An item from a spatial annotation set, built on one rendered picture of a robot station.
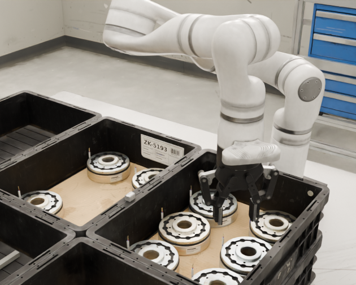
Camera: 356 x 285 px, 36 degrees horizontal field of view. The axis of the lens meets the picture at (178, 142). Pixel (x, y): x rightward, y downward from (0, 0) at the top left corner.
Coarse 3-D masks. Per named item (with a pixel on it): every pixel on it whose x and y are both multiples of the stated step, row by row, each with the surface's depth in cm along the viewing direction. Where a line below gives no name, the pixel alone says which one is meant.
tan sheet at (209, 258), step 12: (240, 204) 121; (240, 216) 117; (216, 228) 113; (228, 228) 113; (240, 228) 113; (216, 240) 109; (228, 240) 109; (204, 252) 106; (216, 252) 106; (180, 264) 103; (192, 264) 103; (204, 264) 103; (216, 264) 103
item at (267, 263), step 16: (192, 160) 118; (288, 176) 112; (144, 192) 106; (320, 192) 107; (128, 208) 102; (320, 208) 105; (96, 224) 97; (304, 224) 99; (96, 240) 93; (288, 240) 94; (128, 256) 89; (272, 256) 89; (160, 272) 86; (256, 272) 86
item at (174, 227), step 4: (176, 220) 109; (180, 220) 109; (184, 220) 109; (188, 220) 109; (192, 220) 109; (172, 224) 108; (176, 224) 108; (192, 224) 108; (196, 224) 108; (172, 228) 107; (176, 228) 107; (180, 228) 107; (188, 228) 107; (192, 228) 107; (180, 232) 106; (184, 232) 106; (188, 232) 106
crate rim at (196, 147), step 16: (80, 128) 132; (144, 128) 132; (48, 144) 124; (192, 144) 125; (16, 160) 118; (160, 176) 112; (0, 192) 106; (32, 208) 101; (112, 208) 102; (64, 224) 97
